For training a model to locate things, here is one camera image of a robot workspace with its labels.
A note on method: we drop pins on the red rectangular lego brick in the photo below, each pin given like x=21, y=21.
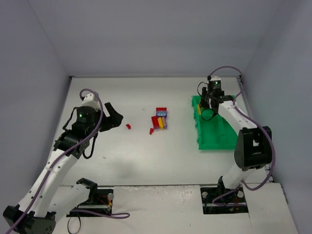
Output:
x=155, y=122

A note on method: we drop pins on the yellow curved lego brick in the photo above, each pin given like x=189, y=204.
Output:
x=160, y=122

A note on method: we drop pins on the green compartment tray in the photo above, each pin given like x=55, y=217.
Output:
x=213, y=133

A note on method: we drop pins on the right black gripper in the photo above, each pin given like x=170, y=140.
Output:
x=210, y=99

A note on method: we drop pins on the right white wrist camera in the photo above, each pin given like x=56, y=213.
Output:
x=213, y=79

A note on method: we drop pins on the purple lotus lego piece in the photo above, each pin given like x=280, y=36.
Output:
x=161, y=113

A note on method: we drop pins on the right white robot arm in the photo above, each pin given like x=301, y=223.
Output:
x=254, y=147

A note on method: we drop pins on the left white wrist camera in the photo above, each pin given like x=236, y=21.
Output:
x=91, y=100

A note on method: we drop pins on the red scalloped lego brick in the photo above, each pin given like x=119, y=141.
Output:
x=161, y=109

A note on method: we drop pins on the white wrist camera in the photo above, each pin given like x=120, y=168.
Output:
x=91, y=100
x=213, y=79

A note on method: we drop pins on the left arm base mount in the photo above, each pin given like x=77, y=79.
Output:
x=98, y=202

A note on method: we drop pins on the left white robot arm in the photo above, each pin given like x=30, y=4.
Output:
x=36, y=213

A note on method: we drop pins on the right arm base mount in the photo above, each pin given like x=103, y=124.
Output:
x=214, y=202

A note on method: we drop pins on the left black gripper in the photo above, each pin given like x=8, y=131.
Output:
x=107, y=118

